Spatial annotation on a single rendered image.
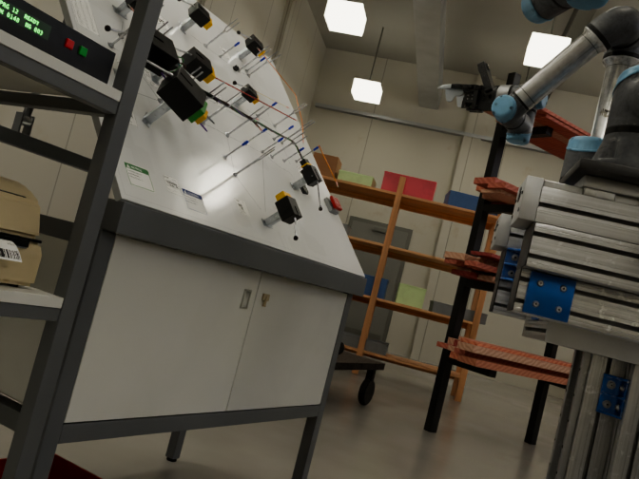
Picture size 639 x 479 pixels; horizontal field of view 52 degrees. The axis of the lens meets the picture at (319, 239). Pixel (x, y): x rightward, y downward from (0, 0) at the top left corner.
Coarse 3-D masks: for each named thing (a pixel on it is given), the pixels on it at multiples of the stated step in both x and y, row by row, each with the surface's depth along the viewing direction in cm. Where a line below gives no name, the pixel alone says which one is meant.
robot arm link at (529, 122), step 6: (528, 114) 207; (534, 114) 209; (528, 120) 205; (504, 126) 206; (522, 126) 204; (528, 126) 206; (510, 132) 209; (516, 132) 207; (522, 132) 207; (528, 132) 208; (510, 138) 209; (516, 138) 207; (522, 138) 207; (528, 138) 208; (522, 144) 211
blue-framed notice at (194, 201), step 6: (186, 192) 153; (192, 192) 155; (186, 198) 152; (192, 198) 154; (198, 198) 156; (186, 204) 150; (192, 204) 152; (198, 204) 155; (198, 210) 153; (204, 210) 156
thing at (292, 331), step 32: (288, 288) 195; (320, 288) 212; (256, 320) 184; (288, 320) 198; (320, 320) 216; (256, 352) 186; (288, 352) 202; (320, 352) 220; (256, 384) 189; (288, 384) 205; (320, 384) 224
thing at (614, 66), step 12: (612, 48) 194; (624, 48) 191; (636, 48) 192; (612, 60) 194; (624, 60) 192; (636, 60) 192; (612, 72) 194; (612, 84) 193; (600, 96) 196; (600, 108) 194; (600, 120) 193; (600, 132) 192
